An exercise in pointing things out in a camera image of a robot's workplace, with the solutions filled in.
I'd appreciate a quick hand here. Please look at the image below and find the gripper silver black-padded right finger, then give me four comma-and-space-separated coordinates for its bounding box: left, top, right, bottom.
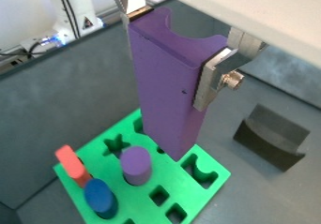
193, 27, 268, 112

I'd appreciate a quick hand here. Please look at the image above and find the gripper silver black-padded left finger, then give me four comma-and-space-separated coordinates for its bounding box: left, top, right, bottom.
114, 0, 153, 25

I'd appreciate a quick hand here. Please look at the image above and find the purple arch block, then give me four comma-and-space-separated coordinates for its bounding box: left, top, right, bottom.
129, 7, 227, 160

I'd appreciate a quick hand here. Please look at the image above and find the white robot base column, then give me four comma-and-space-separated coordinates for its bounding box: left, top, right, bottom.
50, 0, 103, 43

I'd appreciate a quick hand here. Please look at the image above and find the black arch fixture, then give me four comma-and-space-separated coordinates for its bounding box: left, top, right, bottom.
233, 104, 311, 172

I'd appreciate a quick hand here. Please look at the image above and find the green shape sorter board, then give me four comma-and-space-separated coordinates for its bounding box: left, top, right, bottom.
54, 111, 232, 224

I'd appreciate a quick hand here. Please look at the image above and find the purple cylinder block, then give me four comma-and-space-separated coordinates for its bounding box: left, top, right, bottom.
121, 146, 152, 186

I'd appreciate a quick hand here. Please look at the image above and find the red rounded block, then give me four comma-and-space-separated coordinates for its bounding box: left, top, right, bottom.
55, 144, 91, 187

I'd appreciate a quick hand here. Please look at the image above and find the blue cylinder block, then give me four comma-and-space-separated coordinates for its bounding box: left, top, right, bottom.
85, 178, 118, 219

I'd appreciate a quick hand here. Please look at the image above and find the black camera cable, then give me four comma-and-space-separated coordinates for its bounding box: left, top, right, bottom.
0, 0, 81, 67

